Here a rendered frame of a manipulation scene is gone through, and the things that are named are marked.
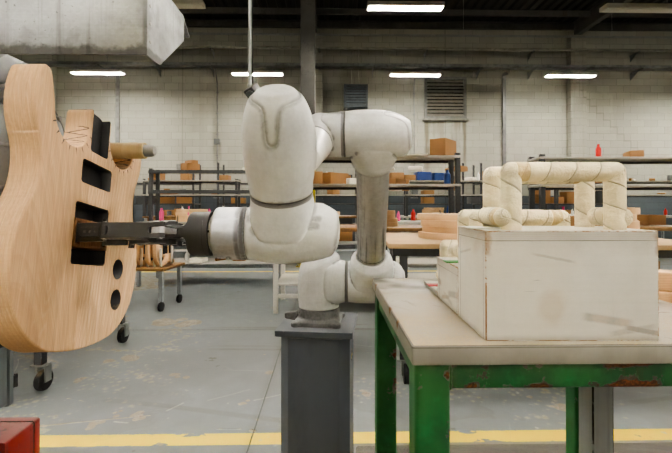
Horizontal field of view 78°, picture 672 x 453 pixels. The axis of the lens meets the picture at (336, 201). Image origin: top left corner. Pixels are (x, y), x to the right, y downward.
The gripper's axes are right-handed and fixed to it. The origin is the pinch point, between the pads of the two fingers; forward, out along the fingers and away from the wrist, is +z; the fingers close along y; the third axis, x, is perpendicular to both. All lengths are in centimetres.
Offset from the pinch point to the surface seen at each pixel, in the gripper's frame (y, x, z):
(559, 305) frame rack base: -5, -12, -76
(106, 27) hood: -9.1, 32.7, -4.0
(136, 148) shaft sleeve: 7.8, 17.7, -2.4
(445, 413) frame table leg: -2, -28, -57
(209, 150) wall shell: 1067, 354, 295
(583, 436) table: 43, -48, -104
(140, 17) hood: -9.4, 34.3, -9.5
